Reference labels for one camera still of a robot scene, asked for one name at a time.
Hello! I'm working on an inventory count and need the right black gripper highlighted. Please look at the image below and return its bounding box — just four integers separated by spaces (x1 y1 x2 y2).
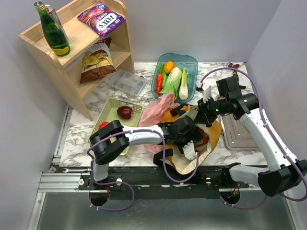
195 95 229 124

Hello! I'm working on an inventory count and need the orange tote bag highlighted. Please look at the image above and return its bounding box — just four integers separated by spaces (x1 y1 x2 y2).
162 105 222 175

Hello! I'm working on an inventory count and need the green celery stalk bunch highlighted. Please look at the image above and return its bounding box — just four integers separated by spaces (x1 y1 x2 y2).
179 68 189 100

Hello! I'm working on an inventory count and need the napa cabbage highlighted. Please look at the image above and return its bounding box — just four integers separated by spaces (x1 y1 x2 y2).
160 67 182 97

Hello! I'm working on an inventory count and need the pink plastic grocery bag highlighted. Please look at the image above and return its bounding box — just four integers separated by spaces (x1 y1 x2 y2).
138 92 180 154

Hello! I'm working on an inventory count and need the orange carrot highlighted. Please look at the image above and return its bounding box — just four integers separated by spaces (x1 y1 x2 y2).
156 73 164 95

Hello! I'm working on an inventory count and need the orange tangerine fruit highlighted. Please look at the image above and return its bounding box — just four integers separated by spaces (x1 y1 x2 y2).
164 61 175 74

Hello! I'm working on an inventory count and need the red tomato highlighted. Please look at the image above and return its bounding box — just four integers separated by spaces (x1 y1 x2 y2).
99 121 109 130

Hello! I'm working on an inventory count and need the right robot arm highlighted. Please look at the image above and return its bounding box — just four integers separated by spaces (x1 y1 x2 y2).
195 76 307 197

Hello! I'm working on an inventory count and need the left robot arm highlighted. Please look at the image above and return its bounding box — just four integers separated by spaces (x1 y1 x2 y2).
89 116 205 189

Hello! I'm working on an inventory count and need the black clamp tool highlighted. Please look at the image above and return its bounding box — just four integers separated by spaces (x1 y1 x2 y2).
234 73 247 91

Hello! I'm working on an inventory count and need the silver metal tray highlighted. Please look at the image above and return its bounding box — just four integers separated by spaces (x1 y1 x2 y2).
218 114 260 150

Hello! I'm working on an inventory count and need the teal transparent plastic container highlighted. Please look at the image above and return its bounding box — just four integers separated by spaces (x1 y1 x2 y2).
151 53 198 104

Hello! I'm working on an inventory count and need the light green plastic basket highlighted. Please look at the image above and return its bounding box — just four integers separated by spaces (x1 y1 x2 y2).
87 97 144 145

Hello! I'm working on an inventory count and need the clear plastic compartment box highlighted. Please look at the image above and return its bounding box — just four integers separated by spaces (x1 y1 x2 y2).
105 69 148 96

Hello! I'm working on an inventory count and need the red apple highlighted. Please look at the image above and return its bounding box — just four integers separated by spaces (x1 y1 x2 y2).
117 106 133 120

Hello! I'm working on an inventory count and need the brown potato chips bag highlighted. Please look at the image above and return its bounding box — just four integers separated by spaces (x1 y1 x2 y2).
80 37 117 84

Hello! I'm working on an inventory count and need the purple Fox's candy bag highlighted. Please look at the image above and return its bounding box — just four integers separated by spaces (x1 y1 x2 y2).
77 1 125 39

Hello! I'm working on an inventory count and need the wooden shelf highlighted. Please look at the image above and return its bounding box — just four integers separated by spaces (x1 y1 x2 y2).
18 0 135 121

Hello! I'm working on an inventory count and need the green glass bottle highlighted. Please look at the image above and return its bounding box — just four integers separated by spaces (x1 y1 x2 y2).
34 1 71 57

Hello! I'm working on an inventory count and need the red silver soda can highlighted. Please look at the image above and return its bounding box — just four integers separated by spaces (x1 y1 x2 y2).
45 4 63 30

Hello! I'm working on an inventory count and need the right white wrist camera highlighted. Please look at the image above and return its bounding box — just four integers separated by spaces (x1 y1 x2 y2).
196 85 212 103

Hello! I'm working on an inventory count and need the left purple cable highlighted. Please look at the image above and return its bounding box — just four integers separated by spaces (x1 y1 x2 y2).
86 129 200 211

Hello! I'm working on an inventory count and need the purple cable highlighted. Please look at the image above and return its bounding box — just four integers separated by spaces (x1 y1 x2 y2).
200 67 307 209
86 129 200 211

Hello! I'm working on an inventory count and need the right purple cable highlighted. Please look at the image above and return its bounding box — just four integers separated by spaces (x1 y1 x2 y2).
200 67 307 209

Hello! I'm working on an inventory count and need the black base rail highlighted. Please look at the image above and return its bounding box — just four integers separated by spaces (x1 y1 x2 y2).
79 165 260 201

